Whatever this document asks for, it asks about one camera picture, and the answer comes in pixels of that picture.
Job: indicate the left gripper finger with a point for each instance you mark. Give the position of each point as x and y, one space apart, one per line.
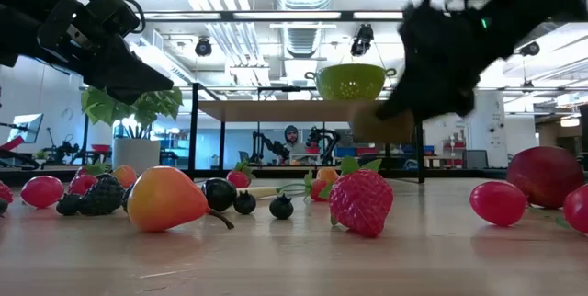
128 97
124 73

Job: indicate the dark red pomegranate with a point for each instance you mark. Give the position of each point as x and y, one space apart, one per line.
546 176

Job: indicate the large blackberry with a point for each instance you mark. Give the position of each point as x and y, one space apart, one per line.
103 197

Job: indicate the red cherry tomato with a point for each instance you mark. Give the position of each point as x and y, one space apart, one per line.
498 204
578 209
42 191

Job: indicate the small blackberry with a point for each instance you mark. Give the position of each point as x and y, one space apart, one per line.
69 205

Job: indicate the large red strawberry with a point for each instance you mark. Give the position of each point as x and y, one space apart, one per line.
360 204

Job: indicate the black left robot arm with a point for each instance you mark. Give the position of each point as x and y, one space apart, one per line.
27 20

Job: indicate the dark blueberry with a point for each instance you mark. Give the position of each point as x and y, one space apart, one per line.
281 208
245 203

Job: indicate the computer monitor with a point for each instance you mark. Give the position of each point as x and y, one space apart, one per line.
27 127

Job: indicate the dark berry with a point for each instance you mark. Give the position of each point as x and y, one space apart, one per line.
3 207

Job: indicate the black overhead light bar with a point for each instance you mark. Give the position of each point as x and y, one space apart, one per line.
347 15

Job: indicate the dark round plum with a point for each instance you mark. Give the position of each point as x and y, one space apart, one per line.
219 195

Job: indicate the grey box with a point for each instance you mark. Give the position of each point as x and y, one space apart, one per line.
474 159

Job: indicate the wooden shelf with black frame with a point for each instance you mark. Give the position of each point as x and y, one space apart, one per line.
275 111

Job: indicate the person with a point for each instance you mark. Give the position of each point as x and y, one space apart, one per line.
291 136

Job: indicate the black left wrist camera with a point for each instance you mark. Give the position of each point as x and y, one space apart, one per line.
112 13

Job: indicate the green plastic colander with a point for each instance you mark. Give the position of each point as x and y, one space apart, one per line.
349 82

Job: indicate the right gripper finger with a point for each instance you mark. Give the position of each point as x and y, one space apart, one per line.
413 100
452 100

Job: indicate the green leafy plant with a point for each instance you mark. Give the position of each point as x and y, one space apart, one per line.
98 108

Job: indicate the yellow orange pear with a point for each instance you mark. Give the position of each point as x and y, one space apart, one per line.
165 199

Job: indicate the white plant pot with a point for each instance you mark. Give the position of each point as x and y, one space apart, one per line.
135 153

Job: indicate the small orange fruit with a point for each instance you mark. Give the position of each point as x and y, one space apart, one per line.
327 175
125 175

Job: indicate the black ceiling camera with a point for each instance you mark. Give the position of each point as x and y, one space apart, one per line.
530 49
203 48
363 38

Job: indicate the red raspberry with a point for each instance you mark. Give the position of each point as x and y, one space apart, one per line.
4 192

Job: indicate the brown green kiwi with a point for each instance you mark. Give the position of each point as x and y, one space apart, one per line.
383 130

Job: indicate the white round column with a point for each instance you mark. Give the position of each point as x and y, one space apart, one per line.
487 135

